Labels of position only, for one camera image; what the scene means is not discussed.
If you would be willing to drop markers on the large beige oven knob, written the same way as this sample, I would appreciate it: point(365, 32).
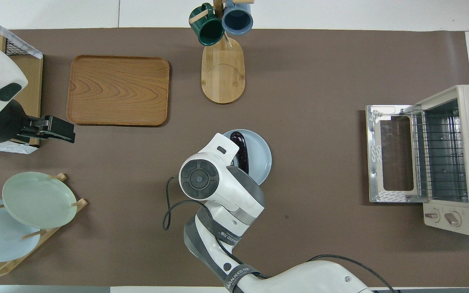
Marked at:
point(452, 219)

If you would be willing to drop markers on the dark green mug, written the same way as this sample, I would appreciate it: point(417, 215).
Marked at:
point(210, 32)

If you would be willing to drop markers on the dark purple eggplant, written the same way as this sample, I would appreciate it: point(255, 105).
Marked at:
point(242, 150)

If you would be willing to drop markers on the glass oven door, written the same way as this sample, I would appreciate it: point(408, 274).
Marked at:
point(375, 162)

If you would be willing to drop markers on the pale green plate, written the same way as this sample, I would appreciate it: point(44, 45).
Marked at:
point(39, 199)

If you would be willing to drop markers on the wooden plate rack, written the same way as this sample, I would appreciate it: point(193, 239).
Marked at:
point(80, 202)

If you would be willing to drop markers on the wooden storage box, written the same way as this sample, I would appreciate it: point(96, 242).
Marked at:
point(27, 106)

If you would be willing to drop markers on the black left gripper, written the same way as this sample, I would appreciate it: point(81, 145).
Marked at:
point(57, 129)

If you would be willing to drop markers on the wooden serving tray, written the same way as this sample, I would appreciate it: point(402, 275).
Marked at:
point(116, 91)

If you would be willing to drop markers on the wooden mug tree stand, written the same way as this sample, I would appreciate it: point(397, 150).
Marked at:
point(222, 77)

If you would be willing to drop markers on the brown table mat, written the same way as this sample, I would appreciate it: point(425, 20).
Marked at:
point(320, 81)

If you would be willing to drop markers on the blue grey mug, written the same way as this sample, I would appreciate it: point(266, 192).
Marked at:
point(237, 20)

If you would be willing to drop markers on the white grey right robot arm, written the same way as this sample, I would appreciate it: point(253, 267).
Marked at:
point(226, 191)

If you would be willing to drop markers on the small beige oven knob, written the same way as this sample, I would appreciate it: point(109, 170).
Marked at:
point(432, 215)

